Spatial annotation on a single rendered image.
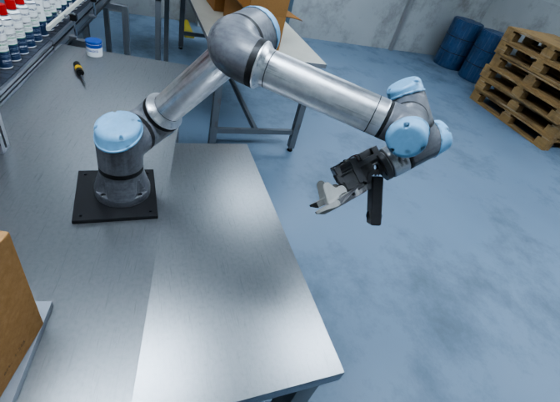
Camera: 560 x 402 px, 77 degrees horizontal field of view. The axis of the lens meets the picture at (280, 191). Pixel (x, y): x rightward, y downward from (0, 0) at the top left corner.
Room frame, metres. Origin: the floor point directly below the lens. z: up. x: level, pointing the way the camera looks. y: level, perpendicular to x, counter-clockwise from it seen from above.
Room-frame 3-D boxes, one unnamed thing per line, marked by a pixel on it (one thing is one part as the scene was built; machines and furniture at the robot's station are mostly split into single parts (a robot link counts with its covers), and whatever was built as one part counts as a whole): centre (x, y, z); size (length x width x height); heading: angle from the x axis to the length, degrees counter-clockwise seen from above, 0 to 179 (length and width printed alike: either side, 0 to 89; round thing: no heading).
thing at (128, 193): (0.74, 0.45, 0.89); 0.15 x 0.15 x 0.10
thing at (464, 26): (6.65, -2.42, 0.38); 1.06 x 0.64 x 0.77; 29
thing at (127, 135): (0.75, 0.44, 1.01); 0.13 x 0.12 x 0.14; 172
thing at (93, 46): (1.57, 1.04, 0.86); 0.07 x 0.07 x 0.07
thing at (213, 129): (3.33, 0.81, 0.39); 2.20 x 0.80 x 0.78; 29
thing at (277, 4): (2.55, 0.48, 0.97); 0.51 x 0.42 x 0.37; 124
